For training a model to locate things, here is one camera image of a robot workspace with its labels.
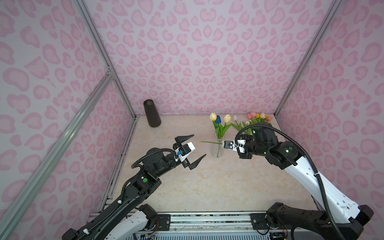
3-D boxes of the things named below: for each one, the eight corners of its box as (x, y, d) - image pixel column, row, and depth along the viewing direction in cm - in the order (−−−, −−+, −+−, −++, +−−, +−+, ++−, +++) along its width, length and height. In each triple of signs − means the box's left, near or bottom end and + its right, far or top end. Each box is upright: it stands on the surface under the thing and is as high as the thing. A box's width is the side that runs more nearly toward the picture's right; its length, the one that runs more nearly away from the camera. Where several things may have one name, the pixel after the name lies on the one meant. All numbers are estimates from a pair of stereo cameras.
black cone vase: (148, 127, 116) (141, 108, 101) (151, 118, 122) (144, 99, 107) (160, 127, 116) (154, 108, 100) (162, 118, 122) (156, 99, 107)
